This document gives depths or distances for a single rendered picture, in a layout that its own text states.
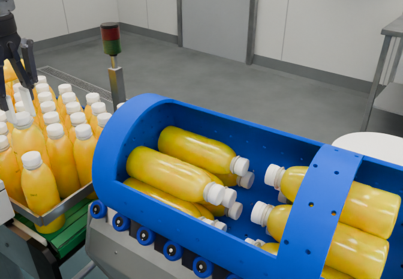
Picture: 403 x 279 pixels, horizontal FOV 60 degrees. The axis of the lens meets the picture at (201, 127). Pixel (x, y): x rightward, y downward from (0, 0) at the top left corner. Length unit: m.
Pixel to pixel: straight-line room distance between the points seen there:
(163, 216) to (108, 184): 0.14
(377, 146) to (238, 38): 3.63
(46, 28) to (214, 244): 5.09
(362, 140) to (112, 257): 0.73
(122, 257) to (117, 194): 0.22
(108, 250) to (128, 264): 0.07
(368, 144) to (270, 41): 3.41
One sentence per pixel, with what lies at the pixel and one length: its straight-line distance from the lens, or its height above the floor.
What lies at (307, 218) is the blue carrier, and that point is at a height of 1.19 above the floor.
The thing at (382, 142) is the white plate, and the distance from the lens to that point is 1.09.
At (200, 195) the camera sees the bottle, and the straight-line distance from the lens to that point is 0.67.
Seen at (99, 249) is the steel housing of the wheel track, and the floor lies 0.86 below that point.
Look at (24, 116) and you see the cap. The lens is 0.90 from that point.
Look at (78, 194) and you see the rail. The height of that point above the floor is 0.97.
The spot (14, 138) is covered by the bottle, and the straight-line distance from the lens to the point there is 0.91.
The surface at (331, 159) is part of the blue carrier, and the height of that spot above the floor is 1.23.
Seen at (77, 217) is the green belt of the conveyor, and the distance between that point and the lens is 0.99.
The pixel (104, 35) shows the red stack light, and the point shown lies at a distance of 1.28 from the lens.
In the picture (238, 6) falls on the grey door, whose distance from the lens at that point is 4.47.
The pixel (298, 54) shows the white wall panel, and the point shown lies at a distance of 4.23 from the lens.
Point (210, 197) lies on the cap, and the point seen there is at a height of 1.12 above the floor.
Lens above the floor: 1.56
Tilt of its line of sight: 30 degrees down
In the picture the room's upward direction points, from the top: straight up
